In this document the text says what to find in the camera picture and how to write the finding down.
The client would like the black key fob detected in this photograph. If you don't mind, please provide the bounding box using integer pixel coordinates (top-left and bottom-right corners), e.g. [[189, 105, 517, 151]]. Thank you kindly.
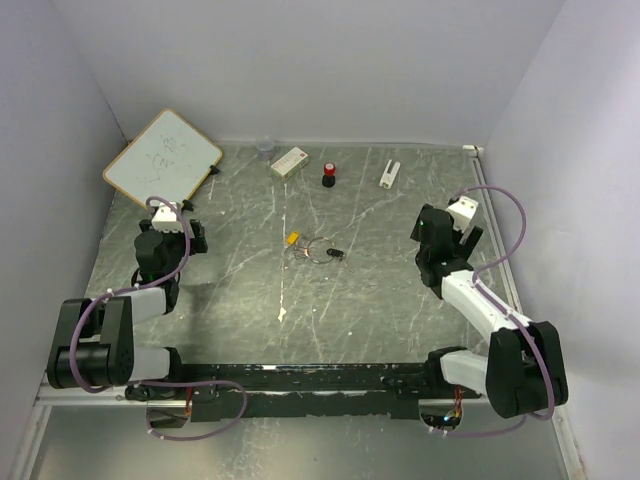
[[326, 248, 345, 262]]

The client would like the metal keyring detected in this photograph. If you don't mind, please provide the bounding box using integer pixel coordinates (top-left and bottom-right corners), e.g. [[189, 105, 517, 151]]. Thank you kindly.
[[304, 237, 334, 265]]

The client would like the silver keys bunch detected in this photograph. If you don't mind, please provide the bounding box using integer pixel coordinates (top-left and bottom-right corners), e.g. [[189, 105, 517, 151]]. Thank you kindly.
[[285, 244, 311, 260]]

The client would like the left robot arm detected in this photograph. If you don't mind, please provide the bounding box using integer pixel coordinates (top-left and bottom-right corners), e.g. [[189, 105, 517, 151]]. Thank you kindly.
[[46, 219, 208, 399]]

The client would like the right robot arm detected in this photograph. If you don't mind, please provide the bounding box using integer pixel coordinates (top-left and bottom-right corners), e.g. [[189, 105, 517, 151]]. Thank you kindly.
[[410, 197, 569, 418]]

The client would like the white plastic clip tool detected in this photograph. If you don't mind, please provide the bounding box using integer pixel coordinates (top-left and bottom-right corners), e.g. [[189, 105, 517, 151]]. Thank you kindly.
[[379, 159, 401, 189]]

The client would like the red black stamp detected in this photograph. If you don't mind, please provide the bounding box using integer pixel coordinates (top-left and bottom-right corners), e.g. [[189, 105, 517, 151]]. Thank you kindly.
[[321, 162, 336, 188]]

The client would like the clear plastic cup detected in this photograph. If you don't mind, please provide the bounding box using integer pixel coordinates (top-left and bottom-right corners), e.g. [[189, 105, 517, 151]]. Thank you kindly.
[[256, 138, 275, 161]]

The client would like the green white small box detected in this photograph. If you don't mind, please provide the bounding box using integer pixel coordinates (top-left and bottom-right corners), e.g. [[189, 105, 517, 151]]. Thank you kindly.
[[270, 147, 309, 181]]

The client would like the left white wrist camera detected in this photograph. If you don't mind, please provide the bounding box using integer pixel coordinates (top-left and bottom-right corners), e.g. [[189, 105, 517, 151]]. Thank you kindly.
[[151, 202, 184, 234]]

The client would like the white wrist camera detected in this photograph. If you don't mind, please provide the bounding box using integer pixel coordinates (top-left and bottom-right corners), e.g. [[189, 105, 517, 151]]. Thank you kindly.
[[151, 202, 184, 234], [445, 196, 478, 233]]

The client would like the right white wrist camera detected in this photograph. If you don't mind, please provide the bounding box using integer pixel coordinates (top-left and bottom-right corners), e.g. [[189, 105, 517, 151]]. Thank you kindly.
[[445, 196, 478, 233]]

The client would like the small whiteboard with yellow frame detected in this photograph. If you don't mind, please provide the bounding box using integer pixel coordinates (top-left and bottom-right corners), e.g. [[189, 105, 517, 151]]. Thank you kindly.
[[103, 108, 223, 206]]

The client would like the white corner bracket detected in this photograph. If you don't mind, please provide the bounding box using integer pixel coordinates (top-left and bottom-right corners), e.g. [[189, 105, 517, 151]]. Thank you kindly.
[[462, 144, 484, 155]]

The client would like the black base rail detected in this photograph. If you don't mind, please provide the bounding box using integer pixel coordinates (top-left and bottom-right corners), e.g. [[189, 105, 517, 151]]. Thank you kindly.
[[124, 362, 484, 424]]

